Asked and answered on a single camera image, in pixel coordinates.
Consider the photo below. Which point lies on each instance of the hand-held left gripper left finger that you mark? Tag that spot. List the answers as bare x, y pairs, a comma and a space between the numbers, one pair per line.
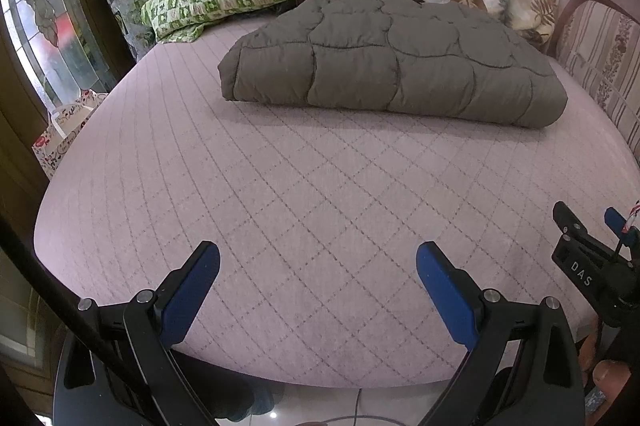
190, 298

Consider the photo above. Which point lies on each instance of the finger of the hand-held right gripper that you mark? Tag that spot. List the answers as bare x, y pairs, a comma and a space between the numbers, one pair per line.
612, 218
567, 217

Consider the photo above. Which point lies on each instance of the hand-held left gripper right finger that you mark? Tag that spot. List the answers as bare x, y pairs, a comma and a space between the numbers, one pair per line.
447, 301

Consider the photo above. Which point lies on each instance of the grey quilted blanket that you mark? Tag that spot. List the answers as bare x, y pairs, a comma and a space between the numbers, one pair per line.
400, 56

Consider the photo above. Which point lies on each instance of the person's right hand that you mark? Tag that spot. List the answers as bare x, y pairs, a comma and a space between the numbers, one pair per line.
610, 381

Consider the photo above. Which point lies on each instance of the pink quilted bed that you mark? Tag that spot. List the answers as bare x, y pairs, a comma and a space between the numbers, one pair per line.
300, 206

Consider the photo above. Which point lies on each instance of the red floral gift bag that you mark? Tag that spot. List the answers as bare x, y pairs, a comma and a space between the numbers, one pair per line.
65, 131

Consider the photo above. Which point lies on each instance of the wooden door with stained glass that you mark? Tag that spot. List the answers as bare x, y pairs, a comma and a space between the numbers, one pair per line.
45, 6

